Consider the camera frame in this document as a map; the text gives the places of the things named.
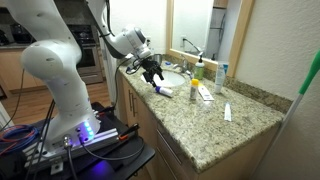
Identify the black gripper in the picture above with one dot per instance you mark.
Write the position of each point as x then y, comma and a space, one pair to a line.
151, 68

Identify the blue and white deodorant stick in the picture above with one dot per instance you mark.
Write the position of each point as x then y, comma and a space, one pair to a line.
164, 91

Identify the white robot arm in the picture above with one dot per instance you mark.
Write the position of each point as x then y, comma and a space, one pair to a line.
53, 58

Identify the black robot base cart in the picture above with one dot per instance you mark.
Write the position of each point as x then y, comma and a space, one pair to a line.
117, 160

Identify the stainless steel cup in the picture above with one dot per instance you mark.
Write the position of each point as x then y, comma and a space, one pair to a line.
158, 58

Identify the white oval sink basin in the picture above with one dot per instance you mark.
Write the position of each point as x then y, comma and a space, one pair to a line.
170, 79

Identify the chrome faucet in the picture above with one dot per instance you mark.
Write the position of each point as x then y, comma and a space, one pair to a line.
183, 66

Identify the yellow-capped small bottle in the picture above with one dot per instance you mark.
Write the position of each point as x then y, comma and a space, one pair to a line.
194, 89

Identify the green soap dispenser bottle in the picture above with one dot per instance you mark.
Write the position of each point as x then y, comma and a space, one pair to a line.
199, 69

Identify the white flat toothpaste box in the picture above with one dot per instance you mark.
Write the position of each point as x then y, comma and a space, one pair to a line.
204, 92

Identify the kitchen oven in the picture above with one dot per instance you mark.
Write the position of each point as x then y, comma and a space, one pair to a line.
89, 67

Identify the white blue-capped lotion tube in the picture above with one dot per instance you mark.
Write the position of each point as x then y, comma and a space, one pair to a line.
221, 71

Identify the wood-framed mirror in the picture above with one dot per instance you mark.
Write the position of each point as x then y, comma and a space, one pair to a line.
192, 19

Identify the wooden vanity cabinet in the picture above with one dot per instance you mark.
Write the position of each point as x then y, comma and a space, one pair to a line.
191, 137

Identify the small white tube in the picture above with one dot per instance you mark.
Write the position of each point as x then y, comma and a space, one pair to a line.
227, 112

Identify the green and white mop handle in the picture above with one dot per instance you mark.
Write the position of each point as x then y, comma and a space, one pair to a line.
313, 70

